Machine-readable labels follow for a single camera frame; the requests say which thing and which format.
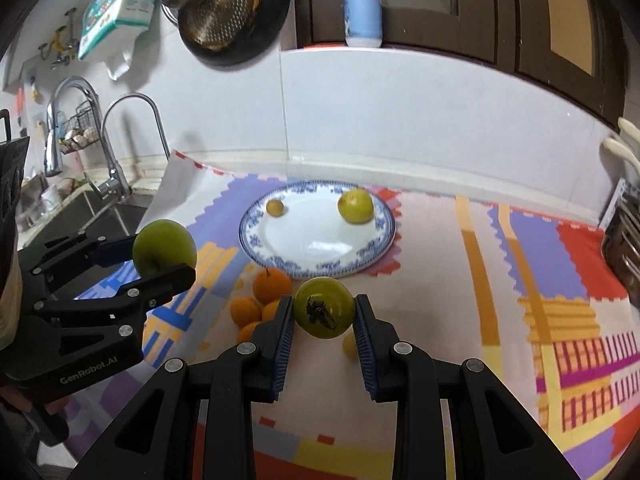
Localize colourful patterned mat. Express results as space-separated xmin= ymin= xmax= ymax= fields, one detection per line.
xmin=65 ymin=149 xmax=637 ymax=480

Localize blue patterned white plate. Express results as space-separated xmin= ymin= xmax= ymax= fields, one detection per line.
xmin=238 ymin=180 xmax=397 ymax=280

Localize large orange with stem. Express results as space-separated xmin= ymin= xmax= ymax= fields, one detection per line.
xmin=252 ymin=268 xmax=293 ymax=306

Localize green apple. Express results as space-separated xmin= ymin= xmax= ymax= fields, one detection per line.
xmin=132 ymin=219 xmax=198 ymax=278

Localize metal colander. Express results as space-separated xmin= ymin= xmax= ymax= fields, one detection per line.
xmin=179 ymin=0 xmax=261 ymax=50

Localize black wire basket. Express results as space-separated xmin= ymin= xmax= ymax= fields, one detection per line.
xmin=59 ymin=101 xmax=107 ymax=155

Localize green tomato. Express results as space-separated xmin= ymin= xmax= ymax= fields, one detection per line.
xmin=293 ymin=276 xmax=357 ymax=339

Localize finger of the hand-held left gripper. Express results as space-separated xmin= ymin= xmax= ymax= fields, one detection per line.
xmin=32 ymin=265 xmax=197 ymax=322
xmin=17 ymin=232 xmax=141 ymax=283

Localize tall chrome faucet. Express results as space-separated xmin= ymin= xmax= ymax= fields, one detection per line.
xmin=45 ymin=76 xmax=104 ymax=177

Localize black frying pan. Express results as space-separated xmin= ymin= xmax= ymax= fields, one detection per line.
xmin=177 ymin=0 xmax=292 ymax=67

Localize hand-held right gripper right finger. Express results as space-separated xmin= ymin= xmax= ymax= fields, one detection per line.
xmin=352 ymin=294 xmax=583 ymax=480

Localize kitchen sink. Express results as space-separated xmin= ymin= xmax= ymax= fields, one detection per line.
xmin=15 ymin=189 xmax=154 ymax=252

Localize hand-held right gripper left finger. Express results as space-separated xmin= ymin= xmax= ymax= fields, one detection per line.
xmin=65 ymin=295 xmax=296 ymax=480

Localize large yellow-green fruit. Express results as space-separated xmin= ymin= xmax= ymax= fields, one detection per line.
xmin=337 ymin=188 xmax=375 ymax=225

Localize green and white tissue pack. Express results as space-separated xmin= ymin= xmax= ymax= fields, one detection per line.
xmin=77 ymin=0 xmax=167 ymax=61

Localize metal dish rack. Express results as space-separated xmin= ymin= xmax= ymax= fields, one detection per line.
xmin=600 ymin=205 xmax=640 ymax=311

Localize chrome pull-down faucet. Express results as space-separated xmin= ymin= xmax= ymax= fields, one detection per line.
xmin=96 ymin=93 xmax=171 ymax=199

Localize blue and white bottle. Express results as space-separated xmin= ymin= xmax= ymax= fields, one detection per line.
xmin=342 ymin=0 xmax=383 ymax=48

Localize white plastic bag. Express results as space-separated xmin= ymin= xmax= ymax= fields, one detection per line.
xmin=106 ymin=25 xmax=151 ymax=81

